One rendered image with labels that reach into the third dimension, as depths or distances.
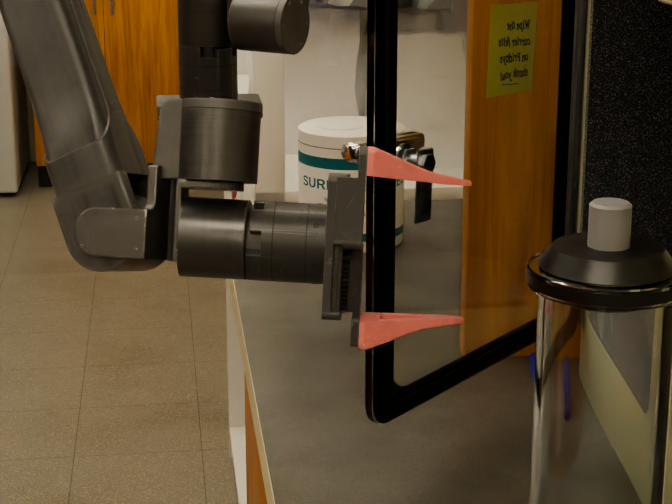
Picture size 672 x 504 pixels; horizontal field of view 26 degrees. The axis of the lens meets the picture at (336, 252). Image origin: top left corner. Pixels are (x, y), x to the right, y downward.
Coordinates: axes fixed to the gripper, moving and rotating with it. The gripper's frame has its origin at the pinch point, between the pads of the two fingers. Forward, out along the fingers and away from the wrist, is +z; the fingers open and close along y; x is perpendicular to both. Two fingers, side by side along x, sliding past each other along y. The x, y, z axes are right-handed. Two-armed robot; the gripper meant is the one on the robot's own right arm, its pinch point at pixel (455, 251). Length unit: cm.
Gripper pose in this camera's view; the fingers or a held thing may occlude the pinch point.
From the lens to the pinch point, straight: 103.7
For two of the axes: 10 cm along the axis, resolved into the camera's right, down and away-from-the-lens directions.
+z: 10.0, 0.5, -0.4
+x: 0.4, -0.6, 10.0
